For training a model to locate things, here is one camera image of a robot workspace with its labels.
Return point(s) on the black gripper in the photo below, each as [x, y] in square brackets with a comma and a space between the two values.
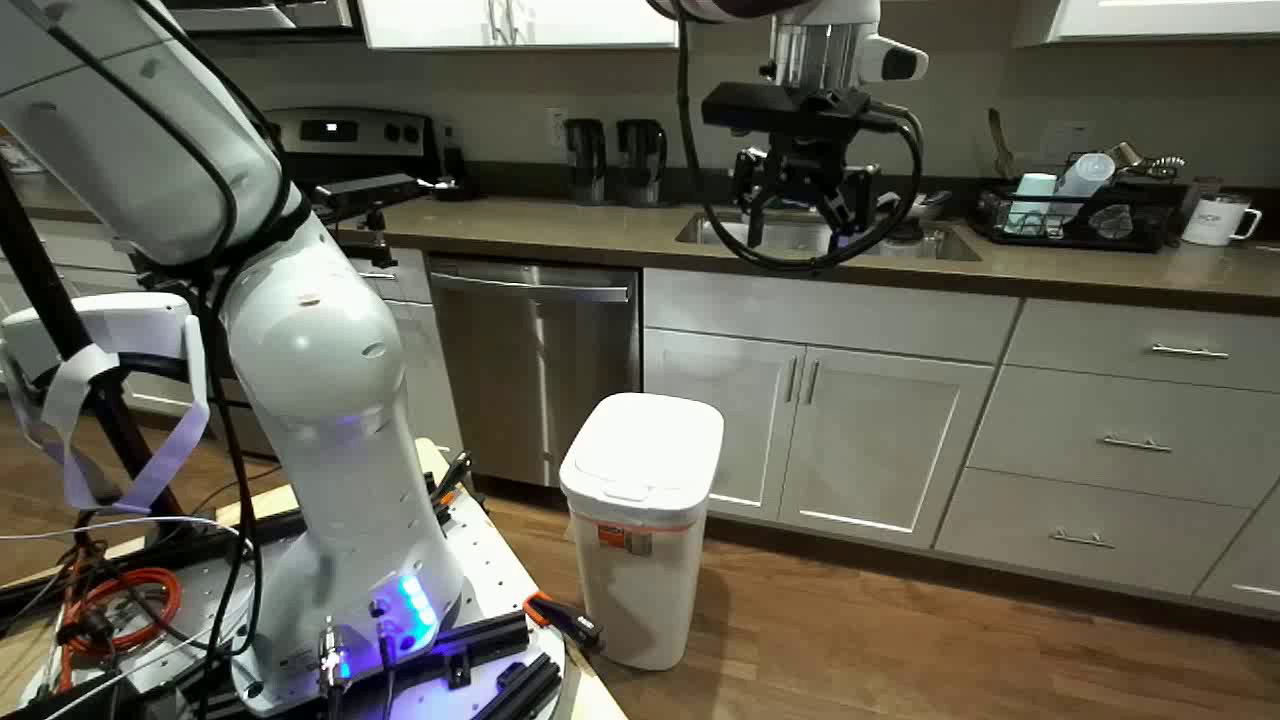
[811, 160]

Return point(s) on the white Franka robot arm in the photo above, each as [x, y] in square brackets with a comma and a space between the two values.
[304, 374]

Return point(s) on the white bin lid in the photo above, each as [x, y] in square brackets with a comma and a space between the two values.
[640, 446]

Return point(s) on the white bin body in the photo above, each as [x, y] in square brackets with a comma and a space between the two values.
[640, 601]

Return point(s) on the black coffee maker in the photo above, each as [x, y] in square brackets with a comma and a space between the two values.
[640, 160]

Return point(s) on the pale blue plastic container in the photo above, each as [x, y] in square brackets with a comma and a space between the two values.
[1031, 201]

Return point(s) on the black countertop canister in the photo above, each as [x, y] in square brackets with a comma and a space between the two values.
[584, 160]

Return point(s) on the white upper kitchen cabinets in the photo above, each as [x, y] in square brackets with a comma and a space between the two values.
[600, 20]

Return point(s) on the white kitchen cabinets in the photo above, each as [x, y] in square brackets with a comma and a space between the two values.
[600, 20]
[1123, 441]

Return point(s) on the white plastic container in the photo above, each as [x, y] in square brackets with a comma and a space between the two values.
[1086, 172]

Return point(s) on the brown kitchen countertop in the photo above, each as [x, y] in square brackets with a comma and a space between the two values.
[1135, 274]

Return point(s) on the stainless steel dishwasher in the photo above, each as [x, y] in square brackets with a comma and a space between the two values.
[505, 374]

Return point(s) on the white lower kitchen cabinets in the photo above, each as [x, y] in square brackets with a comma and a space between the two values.
[1123, 441]

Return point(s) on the white mug with print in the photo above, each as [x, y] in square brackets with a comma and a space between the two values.
[1215, 220]

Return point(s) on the black stove range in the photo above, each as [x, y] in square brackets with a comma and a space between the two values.
[361, 130]

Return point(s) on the robot mounting table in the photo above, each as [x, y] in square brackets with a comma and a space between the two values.
[513, 563]

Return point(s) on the black clamp with orange tip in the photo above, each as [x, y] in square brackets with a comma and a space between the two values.
[565, 620]

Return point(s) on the over-range microwave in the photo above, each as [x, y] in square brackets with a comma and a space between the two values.
[254, 12]

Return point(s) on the black tripod pole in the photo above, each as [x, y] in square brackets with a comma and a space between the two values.
[55, 300]

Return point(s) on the black camera on mount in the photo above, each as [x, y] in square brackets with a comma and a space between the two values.
[365, 192]

